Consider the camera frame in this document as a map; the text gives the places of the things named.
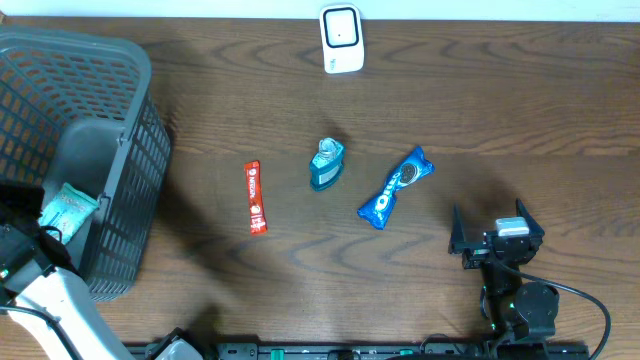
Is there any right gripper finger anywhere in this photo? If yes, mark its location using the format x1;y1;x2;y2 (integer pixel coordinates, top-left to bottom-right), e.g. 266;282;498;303
516;198;544;238
448;205;467;254

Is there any green wet wipes pack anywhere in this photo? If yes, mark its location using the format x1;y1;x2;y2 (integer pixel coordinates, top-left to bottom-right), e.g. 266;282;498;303
38;183;99;245

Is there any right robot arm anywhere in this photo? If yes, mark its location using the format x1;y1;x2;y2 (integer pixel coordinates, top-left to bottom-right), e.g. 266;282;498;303
448;200;559;349

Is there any white barcode scanner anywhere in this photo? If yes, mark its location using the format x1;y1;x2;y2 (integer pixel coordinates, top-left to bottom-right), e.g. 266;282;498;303
319;4;365;74

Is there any blue Oreo cookie pack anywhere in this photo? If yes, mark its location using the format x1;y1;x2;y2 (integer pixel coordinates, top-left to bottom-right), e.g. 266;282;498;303
357;146;435;230

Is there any grey plastic basket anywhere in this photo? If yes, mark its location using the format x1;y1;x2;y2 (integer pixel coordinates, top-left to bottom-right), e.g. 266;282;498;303
1;26;171;302

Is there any teal mouthwash bottle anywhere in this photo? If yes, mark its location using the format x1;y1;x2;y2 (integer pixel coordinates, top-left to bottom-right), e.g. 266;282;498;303
309;137;345;192

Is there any red Nescafe stick sachet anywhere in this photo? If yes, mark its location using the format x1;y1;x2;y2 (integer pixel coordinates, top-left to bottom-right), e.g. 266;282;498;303
244;160;268;236

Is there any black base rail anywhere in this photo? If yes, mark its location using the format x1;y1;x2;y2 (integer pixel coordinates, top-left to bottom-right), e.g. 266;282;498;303
125;328;589;360

